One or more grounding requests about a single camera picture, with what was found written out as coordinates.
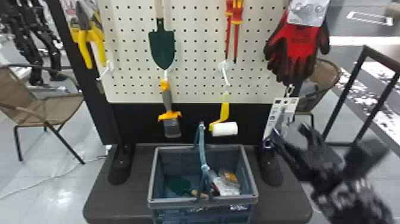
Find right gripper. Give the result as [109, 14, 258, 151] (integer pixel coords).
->
[270, 123, 348, 192]

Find blue basket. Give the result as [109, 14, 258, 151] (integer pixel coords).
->
[146, 122, 260, 224]

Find grey tool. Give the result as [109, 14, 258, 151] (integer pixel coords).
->
[261, 97, 301, 150]

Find yellow white paint roller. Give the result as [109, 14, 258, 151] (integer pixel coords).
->
[208, 91, 239, 138]

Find brown mesh chair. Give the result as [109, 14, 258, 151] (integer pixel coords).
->
[0, 63, 86, 166]
[295, 57, 343, 127]

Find yellow grey scraper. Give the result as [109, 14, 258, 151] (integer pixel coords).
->
[157, 78, 183, 139]

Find white cable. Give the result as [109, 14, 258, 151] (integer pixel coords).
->
[0, 144, 113, 201]

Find yellow pliers on card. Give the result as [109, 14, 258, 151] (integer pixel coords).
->
[61, 0, 107, 70]

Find white pegboard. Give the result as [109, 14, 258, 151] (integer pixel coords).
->
[46, 0, 301, 186]

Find black side table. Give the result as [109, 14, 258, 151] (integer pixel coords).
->
[321, 45, 400, 158]

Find red black gloves pair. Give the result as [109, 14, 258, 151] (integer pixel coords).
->
[262, 0, 332, 88]

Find red yellow screwdriver set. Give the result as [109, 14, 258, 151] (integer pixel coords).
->
[224, 0, 245, 64]

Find clear packet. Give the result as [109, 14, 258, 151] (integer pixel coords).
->
[210, 169, 242, 197]

